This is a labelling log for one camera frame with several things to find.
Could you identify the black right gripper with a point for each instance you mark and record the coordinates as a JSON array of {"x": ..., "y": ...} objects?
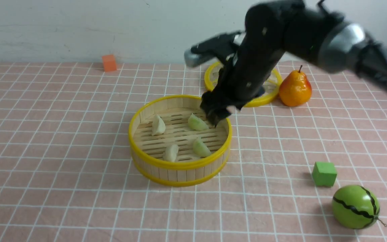
[{"x": 240, "y": 82}]

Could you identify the orange yellow toy pear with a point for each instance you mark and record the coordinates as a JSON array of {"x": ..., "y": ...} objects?
[{"x": 296, "y": 89}]

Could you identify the white dumpling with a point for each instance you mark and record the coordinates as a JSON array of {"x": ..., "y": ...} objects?
[
  {"x": 171, "y": 152},
  {"x": 158, "y": 126}
]

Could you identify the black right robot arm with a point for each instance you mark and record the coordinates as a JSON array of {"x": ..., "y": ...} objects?
[{"x": 322, "y": 38}]

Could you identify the green foam cube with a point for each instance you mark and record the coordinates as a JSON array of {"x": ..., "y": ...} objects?
[{"x": 324, "y": 174}]

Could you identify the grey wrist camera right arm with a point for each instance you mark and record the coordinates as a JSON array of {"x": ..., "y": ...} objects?
[{"x": 221, "y": 46}]

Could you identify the green toy watermelon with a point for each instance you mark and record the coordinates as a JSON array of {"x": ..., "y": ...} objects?
[{"x": 356, "y": 207}]

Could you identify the bamboo steamer tray yellow rim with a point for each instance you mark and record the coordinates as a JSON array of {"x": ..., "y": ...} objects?
[{"x": 189, "y": 169}]

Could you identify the green dumpling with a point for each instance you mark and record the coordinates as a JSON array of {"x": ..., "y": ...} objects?
[
  {"x": 196, "y": 123},
  {"x": 200, "y": 149}
]

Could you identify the orange foam cube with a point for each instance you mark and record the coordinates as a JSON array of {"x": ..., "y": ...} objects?
[{"x": 109, "y": 63}]

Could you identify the pink checkered tablecloth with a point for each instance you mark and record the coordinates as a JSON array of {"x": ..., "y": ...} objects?
[{"x": 66, "y": 173}]

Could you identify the bamboo steamer lid yellow rim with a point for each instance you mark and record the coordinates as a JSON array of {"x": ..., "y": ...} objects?
[{"x": 271, "y": 85}]

